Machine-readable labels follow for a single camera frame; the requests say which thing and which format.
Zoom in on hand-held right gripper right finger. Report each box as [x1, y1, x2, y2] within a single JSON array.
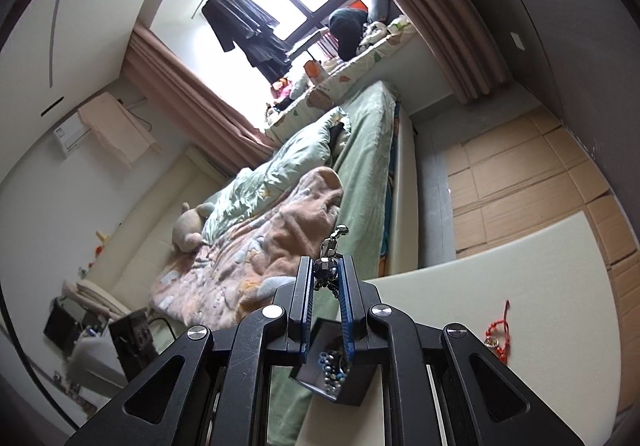
[[340, 256, 586, 446]]

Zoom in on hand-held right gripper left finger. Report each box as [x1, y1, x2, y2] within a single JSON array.
[[65, 256, 315, 446]]

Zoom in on dark faceted bead bracelet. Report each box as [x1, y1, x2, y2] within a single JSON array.
[[312, 223, 351, 299]]

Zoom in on blue and silver bead bracelet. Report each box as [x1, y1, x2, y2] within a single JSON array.
[[315, 348, 351, 397]]

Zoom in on black jewelry box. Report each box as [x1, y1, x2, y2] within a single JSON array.
[[290, 318, 376, 408]]

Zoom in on pink printed fleece blanket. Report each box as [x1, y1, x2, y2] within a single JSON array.
[[150, 166, 346, 329]]

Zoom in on beige plush toy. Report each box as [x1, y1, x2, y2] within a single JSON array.
[[171, 202, 216, 254]]

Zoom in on bed with green sheet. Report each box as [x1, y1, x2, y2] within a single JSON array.
[[150, 80, 418, 446]]

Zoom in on light green duvet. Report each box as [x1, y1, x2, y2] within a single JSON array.
[[202, 106, 353, 244]]

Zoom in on cream folded cloth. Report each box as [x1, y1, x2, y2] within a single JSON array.
[[62, 278, 126, 322]]

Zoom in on cardboard floor sheets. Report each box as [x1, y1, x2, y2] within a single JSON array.
[[445, 106, 640, 257]]

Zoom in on printed window seat cushion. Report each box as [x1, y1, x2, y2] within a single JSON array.
[[262, 16, 416, 142]]

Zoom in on orange and white packet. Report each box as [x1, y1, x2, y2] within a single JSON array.
[[302, 60, 328, 86]]

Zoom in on pink curtain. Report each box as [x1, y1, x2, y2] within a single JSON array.
[[325, 0, 516, 104], [122, 23, 281, 177]]

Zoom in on dark screen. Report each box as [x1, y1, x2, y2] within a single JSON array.
[[44, 298, 86, 352]]

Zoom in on beige hanging cloth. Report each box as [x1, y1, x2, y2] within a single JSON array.
[[77, 92, 162, 170]]

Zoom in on dark hanging clothes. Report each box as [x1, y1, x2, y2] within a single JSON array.
[[201, 0, 293, 83]]

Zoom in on white air conditioner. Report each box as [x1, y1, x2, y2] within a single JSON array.
[[52, 113, 93, 159]]

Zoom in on red cord bracelet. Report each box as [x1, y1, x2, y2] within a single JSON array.
[[482, 300, 512, 364]]

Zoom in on black camera bag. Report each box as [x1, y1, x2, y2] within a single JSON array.
[[110, 308, 156, 372]]

